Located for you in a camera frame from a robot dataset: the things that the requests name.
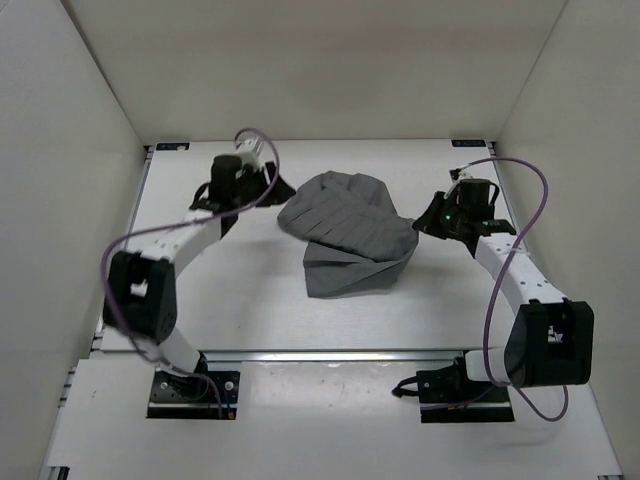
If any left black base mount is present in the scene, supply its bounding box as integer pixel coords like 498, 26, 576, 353
147, 369, 241, 421

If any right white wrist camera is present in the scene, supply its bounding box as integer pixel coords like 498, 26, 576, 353
449, 167, 474, 185

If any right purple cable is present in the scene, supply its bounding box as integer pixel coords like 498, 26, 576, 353
419, 157, 571, 424

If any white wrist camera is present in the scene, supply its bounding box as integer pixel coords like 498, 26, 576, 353
233, 138, 263, 170
449, 167, 474, 185

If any aluminium front rail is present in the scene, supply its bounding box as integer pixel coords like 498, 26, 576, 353
204, 349, 463, 364

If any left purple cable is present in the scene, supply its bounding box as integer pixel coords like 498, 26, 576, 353
99, 128, 281, 419

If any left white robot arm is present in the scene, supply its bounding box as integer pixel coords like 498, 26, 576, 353
100, 146, 295, 398

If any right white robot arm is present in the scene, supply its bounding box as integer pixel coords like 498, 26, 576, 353
413, 178, 595, 401

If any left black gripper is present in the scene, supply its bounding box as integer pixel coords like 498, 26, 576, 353
235, 160, 297, 207

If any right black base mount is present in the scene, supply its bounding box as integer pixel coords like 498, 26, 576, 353
391, 356, 515, 424

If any purple cable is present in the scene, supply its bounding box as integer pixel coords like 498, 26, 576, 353
419, 157, 571, 424
99, 128, 281, 419

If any grey pleated skirt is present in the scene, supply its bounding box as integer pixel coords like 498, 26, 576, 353
277, 171, 419, 299

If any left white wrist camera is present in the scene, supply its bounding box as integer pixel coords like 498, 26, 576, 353
233, 138, 263, 170

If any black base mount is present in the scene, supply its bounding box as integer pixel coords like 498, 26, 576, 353
147, 369, 241, 421
391, 356, 515, 424

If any left blue corner label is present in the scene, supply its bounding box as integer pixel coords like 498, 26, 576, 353
155, 142, 190, 151

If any blue corner label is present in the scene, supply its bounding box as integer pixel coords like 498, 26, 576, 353
155, 142, 190, 151
451, 139, 486, 148

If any right blue corner label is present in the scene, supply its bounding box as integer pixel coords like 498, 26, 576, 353
451, 139, 486, 148

